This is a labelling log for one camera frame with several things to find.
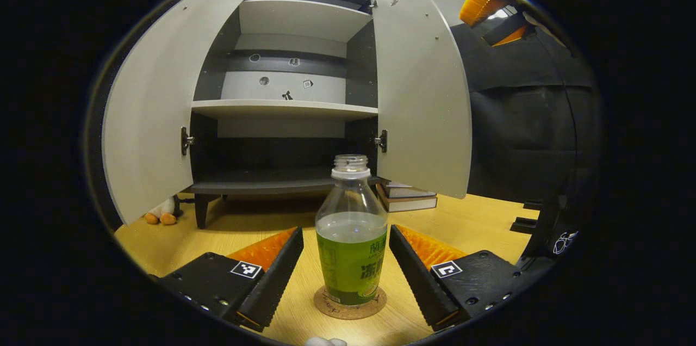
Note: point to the penguin plush toy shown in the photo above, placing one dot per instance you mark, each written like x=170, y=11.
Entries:
x=162, y=214

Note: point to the green label plastic bottle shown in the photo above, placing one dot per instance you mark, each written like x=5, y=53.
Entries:
x=351, y=259

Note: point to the grey cabinet door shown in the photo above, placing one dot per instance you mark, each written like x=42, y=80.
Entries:
x=421, y=96
x=157, y=106

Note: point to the round cork coaster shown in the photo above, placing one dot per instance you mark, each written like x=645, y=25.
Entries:
x=326, y=307

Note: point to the thick book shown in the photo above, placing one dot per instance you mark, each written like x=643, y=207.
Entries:
x=409, y=204

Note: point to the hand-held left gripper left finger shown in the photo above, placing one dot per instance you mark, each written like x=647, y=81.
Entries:
x=274, y=280

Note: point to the black backdrop cloth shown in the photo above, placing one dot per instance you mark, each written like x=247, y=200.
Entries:
x=522, y=134

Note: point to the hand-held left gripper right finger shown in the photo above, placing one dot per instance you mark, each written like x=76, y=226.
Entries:
x=416, y=280

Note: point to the grey cabinet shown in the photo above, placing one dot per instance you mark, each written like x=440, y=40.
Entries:
x=293, y=19

